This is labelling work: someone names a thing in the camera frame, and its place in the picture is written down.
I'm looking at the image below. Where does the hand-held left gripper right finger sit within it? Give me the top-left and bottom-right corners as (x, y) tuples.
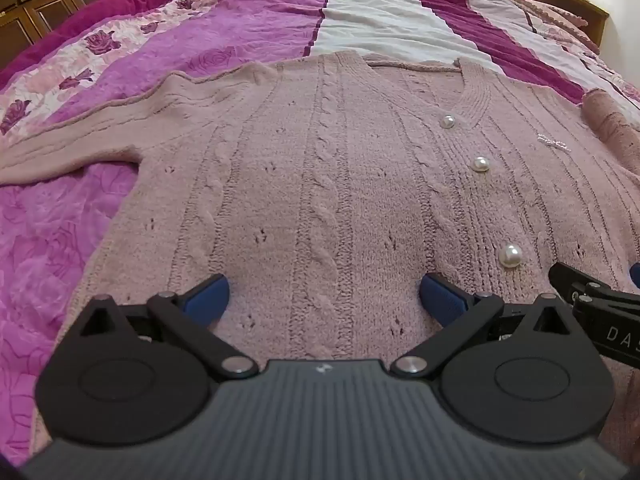
(391, 273), (577, 381)

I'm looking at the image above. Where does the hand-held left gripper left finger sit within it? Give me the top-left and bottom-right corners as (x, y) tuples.
(74, 274), (260, 381)

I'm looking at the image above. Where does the pink knitted cardigan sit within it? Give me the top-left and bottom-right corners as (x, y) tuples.
(0, 51), (640, 461)

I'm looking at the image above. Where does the long wooden cabinet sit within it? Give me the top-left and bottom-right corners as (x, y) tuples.
(180, 0), (609, 47)

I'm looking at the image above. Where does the carved wooden headboard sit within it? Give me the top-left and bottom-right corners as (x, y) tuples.
(0, 0), (156, 68)

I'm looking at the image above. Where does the purple floral striped bedspread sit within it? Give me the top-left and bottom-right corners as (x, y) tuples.
(0, 0), (640, 471)

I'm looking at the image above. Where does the pink crochet blanket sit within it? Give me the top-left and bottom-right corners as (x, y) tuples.
(462, 0), (601, 56)

